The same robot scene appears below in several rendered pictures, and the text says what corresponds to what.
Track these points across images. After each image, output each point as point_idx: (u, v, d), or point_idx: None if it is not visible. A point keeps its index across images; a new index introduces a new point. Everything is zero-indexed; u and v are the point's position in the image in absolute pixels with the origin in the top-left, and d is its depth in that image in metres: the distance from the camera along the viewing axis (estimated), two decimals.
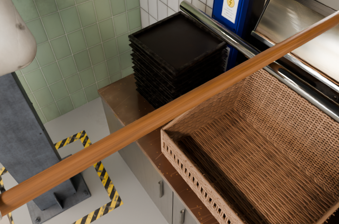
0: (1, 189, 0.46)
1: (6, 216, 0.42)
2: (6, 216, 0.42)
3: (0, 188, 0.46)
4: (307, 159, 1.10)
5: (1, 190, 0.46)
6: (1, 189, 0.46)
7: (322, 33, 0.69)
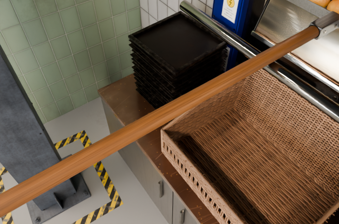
0: None
1: None
2: None
3: None
4: (307, 159, 1.10)
5: None
6: None
7: (263, 66, 0.61)
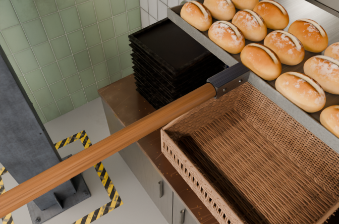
0: None
1: None
2: None
3: None
4: (307, 159, 1.10)
5: None
6: None
7: (132, 142, 0.49)
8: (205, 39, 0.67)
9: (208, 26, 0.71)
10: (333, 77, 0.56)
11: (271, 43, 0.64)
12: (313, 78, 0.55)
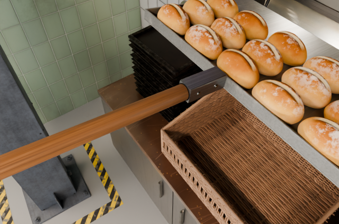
0: None
1: None
2: None
3: None
4: None
5: None
6: None
7: (88, 141, 0.42)
8: (181, 41, 0.63)
9: (185, 31, 0.67)
10: (312, 89, 0.53)
11: (249, 51, 0.61)
12: (291, 88, 0.52)
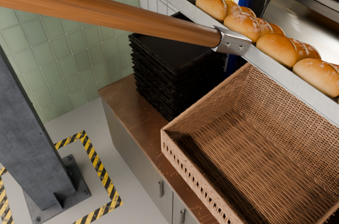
0: None
1: None
2: None
3: None
4: (307, 159, 1.10)
5: None
6: None
7: (124, 22, 0.33)
8: (199, 11, 0.60)
9: (223, 17, 0.72)
10: None
11: None
12: None
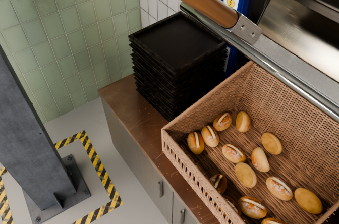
0: None
1: None
2: None
3: None
4: (308, 159, 1.10)
5: None
6: None
7: None
8: None
9: (215, 128, 1.23)
10: (281, 193, 1.01)
11: (250, 166, 1.08)
12: (255, 159, 1.10)
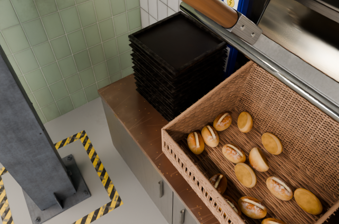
0: None
1: None
2: None
3: None
4: (308, 159, 1.10)
5: None
6: None
7: None
8: None
9: (215, 128, 1.23)
10: (281, 193, 1.01)
11: (249, 166, 1.08)
12: (251, 162, 1.10)
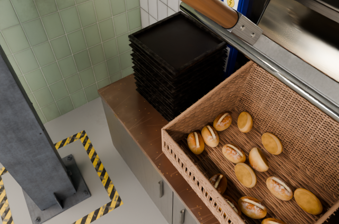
0: None
1: None
2: None
3: None
4: (308, 159, 1.10)
5: None
6: None
7: None
8: None
9: (215, 128, 1.23)
10: (281, 193, 1.01)
11: (249, 166, 1.08)
12: (251, 162, 1.10)
